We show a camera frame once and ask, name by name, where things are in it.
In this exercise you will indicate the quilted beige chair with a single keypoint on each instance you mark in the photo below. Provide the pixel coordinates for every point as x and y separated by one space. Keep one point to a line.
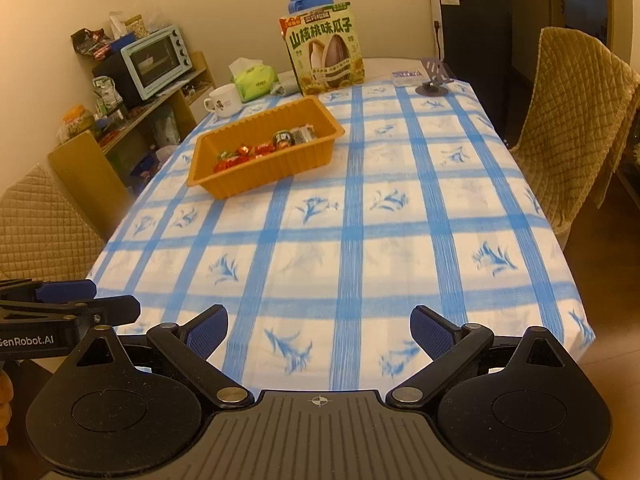
565 125
40 225

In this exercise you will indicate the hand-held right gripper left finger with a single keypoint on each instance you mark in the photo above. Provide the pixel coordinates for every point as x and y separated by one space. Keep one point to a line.
207 332

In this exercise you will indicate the wooden low cabinet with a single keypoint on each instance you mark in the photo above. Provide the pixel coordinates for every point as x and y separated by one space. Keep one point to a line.
85 175

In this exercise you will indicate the phone stand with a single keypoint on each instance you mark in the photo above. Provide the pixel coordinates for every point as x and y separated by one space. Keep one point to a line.
435 82

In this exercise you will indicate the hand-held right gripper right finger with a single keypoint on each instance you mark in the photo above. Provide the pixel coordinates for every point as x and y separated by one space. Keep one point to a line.
430 332

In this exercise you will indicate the grey crumpled cloth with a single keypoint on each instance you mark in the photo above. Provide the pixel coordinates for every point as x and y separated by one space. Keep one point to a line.
286 85

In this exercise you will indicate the white green bags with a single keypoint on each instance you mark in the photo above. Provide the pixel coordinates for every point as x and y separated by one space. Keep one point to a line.
106 95

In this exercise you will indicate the white mug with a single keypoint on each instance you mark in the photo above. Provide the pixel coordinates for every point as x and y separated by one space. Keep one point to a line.
225 101

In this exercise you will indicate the red black snack bag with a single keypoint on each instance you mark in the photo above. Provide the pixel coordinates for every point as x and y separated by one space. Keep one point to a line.
92 42

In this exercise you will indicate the orange jar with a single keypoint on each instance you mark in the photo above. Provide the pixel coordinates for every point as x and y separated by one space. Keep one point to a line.
77 122

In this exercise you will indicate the light blue toaster oven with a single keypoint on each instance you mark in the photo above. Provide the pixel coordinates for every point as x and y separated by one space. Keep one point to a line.
155 62

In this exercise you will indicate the blue checked tablecloth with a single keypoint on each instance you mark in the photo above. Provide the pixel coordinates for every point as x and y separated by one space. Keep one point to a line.
325 240

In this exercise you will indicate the black grey snack packet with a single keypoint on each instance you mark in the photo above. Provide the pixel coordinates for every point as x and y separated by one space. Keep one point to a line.
303 135

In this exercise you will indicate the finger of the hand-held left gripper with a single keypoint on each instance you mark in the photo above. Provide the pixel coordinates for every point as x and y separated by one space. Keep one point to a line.
67 289
115 308

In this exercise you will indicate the black cabinet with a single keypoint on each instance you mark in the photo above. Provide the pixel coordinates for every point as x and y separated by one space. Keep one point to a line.
475 50

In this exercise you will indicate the green sausage packet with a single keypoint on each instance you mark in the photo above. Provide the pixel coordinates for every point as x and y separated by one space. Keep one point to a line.
281 139

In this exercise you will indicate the red snack packet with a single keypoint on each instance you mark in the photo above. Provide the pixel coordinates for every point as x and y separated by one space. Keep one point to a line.
225 162
262 149

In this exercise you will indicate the large sunflower seed bag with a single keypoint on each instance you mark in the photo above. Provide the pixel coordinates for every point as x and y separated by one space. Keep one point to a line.
325 50

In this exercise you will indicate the person's left hand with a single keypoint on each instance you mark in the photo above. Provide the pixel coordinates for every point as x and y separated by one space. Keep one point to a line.
4 400

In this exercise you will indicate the blue white card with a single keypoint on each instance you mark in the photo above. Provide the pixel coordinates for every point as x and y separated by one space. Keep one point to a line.
407 76

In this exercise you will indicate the green tissue pack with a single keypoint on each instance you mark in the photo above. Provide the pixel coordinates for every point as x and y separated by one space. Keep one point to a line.
255 82

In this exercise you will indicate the orange plastic tray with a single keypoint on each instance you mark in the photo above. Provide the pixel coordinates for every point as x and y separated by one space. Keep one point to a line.
260 170

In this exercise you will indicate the wooden shelf unit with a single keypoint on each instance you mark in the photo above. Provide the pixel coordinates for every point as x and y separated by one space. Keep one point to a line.
195 90

